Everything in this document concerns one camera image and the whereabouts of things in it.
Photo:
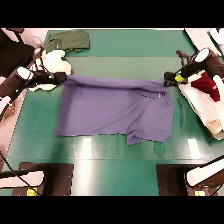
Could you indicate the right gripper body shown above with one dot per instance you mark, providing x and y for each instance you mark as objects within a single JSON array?
[{"x": 171, "y": 78}]

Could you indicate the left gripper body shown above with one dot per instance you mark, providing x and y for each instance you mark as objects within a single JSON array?
[{"x": 58, "y": 77}]

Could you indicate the purple shirt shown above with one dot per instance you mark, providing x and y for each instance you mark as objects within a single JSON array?
[{"x": 113, "y": 108}]

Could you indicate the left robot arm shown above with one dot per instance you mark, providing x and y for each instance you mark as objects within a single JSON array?
[{"x": 13, "y": 83}]

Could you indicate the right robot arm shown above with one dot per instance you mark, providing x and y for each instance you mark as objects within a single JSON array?
[{"x": 195, "y": 66}]

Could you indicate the white garment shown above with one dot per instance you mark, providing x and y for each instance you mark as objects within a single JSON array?
[
  {"x": 55, "y": 61},
  {"x": 203, "y": 108}
]

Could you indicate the red garment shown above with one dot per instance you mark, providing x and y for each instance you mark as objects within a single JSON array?
[{"x": 205, "y": 85}]

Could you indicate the green garment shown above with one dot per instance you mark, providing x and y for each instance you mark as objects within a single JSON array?
[{"x": 71, "y": 40}]

